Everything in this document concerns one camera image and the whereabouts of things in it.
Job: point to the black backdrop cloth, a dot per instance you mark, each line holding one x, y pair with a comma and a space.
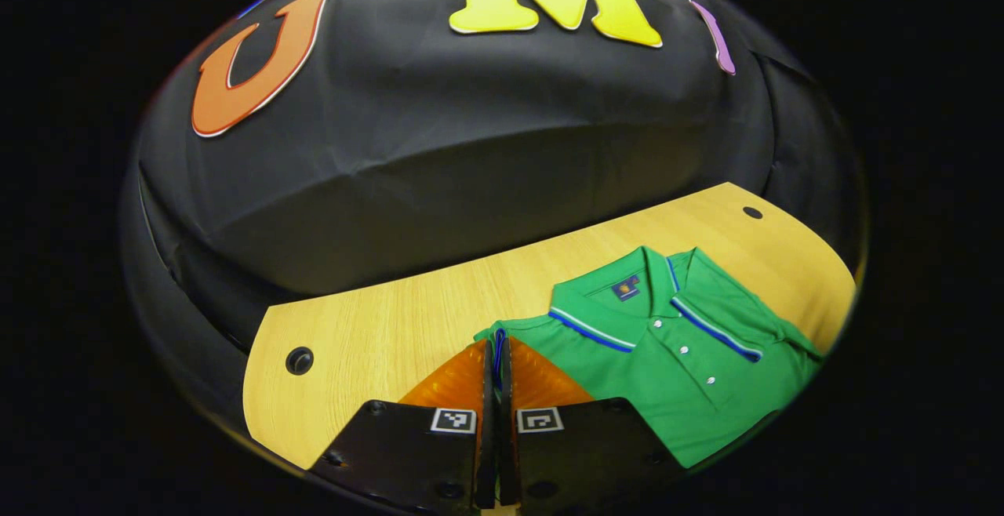
471, 147

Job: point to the green T-shirt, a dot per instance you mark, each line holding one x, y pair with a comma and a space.
667, 390

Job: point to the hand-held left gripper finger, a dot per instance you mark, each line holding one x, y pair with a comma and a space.
488, 437
506, 437

